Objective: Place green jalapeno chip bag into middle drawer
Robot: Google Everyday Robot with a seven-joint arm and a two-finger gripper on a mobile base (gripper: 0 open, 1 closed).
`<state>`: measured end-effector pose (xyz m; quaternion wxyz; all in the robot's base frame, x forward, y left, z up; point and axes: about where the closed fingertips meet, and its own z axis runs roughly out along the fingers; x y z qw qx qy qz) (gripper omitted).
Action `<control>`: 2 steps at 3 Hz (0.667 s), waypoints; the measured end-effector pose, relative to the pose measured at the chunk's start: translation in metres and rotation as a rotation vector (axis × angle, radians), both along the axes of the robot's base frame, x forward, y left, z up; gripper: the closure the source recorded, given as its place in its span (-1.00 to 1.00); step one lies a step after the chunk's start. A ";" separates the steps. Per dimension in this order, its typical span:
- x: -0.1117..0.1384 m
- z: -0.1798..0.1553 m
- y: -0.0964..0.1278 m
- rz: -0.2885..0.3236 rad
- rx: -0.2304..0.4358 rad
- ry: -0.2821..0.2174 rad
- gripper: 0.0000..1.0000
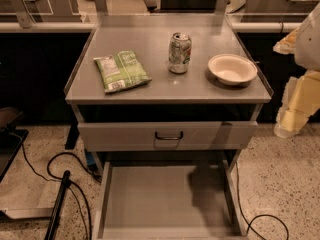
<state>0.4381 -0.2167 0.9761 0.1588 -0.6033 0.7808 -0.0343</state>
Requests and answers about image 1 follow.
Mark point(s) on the white horizontal rail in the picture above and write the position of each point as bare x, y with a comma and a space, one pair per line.
70, 27

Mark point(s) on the black bar on floor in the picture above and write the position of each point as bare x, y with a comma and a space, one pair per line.
54, 219

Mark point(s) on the glass partition with posts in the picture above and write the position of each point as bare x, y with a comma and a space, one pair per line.
256, 16

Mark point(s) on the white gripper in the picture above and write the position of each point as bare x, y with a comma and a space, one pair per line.
309, 45

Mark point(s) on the closed grey top drawer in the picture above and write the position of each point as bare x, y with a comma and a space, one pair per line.
139, 136

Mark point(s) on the green jalapeno chip bag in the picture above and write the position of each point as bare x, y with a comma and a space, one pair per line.
121, 71

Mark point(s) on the crushed silver soda can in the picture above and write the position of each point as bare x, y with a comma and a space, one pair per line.
179, 53

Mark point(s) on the black drawer handle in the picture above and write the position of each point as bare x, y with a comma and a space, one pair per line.
169, 137

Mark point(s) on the grey metal drawer cabinet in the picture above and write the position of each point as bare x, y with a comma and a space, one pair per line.
195, 96

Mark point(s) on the open grey middle drawer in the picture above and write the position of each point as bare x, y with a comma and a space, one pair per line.
185, 202

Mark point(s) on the white paper bowl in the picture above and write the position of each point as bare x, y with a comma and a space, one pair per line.
231, 69

